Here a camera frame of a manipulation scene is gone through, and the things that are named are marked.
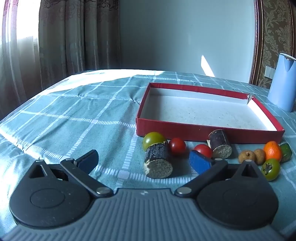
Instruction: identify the teal checked bed cover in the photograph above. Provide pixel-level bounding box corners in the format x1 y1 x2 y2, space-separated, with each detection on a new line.
0 69 296 241

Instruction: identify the dark wooden frame trim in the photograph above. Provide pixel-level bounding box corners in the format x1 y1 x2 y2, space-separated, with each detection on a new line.
248 0 265 85

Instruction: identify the brown patterned curtain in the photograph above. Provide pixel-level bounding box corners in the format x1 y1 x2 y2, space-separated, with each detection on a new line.
0 0 121 122

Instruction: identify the large green tomato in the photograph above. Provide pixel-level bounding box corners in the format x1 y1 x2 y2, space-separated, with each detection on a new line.
142 132 167 152

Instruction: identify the small green tomato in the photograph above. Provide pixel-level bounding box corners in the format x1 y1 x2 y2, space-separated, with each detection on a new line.
261 159 281 181

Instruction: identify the red cherry tomato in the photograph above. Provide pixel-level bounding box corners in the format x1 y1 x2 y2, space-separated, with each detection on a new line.
193 144 213 159
168 138 186 156

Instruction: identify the wall switch plate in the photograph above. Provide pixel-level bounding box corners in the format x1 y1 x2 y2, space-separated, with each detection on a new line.
264 65 275 78

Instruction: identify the red cardboard box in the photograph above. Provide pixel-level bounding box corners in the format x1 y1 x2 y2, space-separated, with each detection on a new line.
136 83 285 144

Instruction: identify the dark sugarcane piece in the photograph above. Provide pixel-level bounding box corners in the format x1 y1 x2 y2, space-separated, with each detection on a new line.
143 141 174 179
208 129 233 159

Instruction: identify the brown longan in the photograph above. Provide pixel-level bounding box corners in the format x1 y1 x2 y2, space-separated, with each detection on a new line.
238 150 257 164
254 148 266 165

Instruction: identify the small orange tangerine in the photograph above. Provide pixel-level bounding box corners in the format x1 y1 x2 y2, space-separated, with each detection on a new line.
264 141 282 163

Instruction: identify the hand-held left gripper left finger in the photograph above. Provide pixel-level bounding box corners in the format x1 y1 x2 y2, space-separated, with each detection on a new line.
28 149 114 198

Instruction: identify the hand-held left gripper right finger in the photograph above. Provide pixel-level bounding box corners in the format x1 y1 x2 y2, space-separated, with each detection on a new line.
174 150 263 198

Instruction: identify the green oval fruit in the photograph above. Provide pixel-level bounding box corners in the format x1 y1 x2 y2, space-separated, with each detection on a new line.
279 143 292 163

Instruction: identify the light blue kettle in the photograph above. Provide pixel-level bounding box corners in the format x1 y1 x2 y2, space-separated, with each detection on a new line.
268 53 296 113

